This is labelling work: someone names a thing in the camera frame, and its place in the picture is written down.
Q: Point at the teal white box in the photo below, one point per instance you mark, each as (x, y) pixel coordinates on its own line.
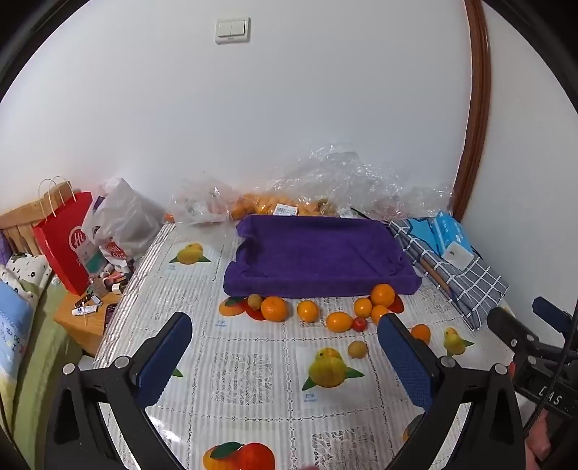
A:
(93, 260)

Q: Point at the red cherry tomato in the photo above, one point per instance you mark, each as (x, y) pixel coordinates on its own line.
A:
(360, 324)

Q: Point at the small green-brown fruit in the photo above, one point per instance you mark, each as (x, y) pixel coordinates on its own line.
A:
(255, 301)

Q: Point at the person's right hand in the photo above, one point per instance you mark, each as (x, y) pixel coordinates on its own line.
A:
(539, 438)

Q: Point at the wooden nightstand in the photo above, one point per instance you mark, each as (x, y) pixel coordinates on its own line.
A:
(76, 325)

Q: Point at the brown wooden door frame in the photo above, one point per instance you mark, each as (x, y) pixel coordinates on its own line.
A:
(479, 90)

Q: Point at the large orange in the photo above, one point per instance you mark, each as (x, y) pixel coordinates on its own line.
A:
(274, 309)
(383, 294)

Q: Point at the wooden stick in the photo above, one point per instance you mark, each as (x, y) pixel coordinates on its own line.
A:
(433, 274)

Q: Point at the grey plastic bag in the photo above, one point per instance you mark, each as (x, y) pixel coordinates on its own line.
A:
(126, 217)

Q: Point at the blue printed blanket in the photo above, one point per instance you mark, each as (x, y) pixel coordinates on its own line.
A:
(11, 316)

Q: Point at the blue paper sheet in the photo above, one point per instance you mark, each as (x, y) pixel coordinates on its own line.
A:
(417, 230)

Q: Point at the red paper bag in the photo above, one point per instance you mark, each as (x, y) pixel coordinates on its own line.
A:
(58, 244)

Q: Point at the small tan fruit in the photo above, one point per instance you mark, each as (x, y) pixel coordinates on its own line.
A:
(357, 349)

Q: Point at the labelled bag of oranges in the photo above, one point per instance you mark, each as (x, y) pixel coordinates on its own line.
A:
(257, 205)

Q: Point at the oblong orange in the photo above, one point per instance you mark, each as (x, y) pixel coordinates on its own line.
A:
(339, 322)

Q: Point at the thin black rod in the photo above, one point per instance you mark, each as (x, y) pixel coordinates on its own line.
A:
(361, 212)

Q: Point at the grey plaid cloth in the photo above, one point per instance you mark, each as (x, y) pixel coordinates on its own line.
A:
(478, 289)

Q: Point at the white dotted pillow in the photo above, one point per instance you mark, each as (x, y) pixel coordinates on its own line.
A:
(27, 269)

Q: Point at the green bedsheet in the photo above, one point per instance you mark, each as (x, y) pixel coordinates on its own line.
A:
(40, 361)

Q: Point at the white light switch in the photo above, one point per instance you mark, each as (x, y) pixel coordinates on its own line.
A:
(232, 30)

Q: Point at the purple towel-covered tray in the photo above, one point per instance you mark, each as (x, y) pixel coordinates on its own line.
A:
(316, 253)

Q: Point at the fruit-printed tablecloth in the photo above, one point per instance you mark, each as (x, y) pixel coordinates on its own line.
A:
(253, 361)

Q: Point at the red white packet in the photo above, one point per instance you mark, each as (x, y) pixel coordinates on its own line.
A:
(113, 255)

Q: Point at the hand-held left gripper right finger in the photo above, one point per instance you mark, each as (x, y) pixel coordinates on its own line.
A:
(406, 361)

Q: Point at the blue cardboard box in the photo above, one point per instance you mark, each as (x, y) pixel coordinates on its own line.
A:
(451, 232)

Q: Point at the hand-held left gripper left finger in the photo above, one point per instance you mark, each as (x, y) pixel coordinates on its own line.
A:
(156, 366)

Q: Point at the white tube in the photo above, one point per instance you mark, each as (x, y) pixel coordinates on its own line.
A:
(86, 310)

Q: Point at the wooden headboard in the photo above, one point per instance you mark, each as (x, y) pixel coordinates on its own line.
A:
(18, 221)

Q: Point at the clear plastic bag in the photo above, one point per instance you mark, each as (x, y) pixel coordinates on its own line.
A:
(198, 203)

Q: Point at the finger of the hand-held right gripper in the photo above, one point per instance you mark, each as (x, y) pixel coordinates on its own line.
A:
(548, 309)
(508, 323)

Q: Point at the crumpled clear plastic wrap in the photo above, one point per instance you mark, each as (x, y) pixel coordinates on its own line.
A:
(343, 180)

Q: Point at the small orange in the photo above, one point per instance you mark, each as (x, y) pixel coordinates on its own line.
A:
(422, 334)
(169, 217)

